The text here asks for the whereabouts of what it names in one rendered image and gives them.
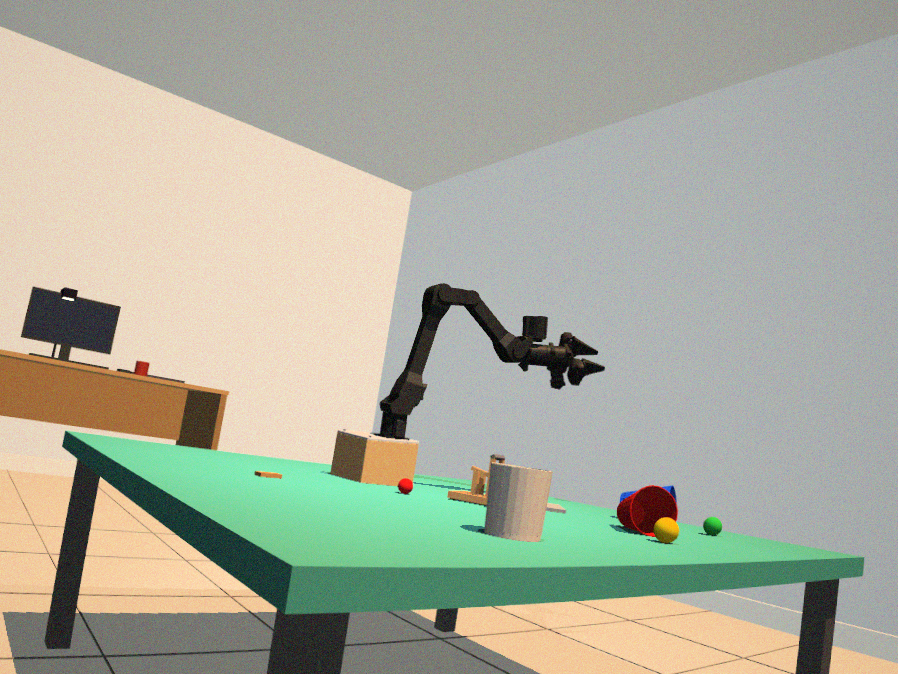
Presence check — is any red bucket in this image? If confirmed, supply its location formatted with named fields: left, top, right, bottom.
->
left=617, top=485, right=677, bottom=537

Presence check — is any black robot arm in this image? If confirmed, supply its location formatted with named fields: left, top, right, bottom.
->
left=374, top=283, right=548, bottom=441

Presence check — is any tan cylinder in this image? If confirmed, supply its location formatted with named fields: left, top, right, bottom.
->
left=484, top=462, right=553, bottom=542

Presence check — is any green ball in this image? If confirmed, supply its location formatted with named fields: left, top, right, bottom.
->
left=703, top=517, right=722, bottom=535

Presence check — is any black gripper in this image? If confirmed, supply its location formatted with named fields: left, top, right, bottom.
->
left=545, top=332, right=605, bottom=386

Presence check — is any yellow ball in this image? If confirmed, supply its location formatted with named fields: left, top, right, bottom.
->
left=653, top=518, right=679, bottom=543

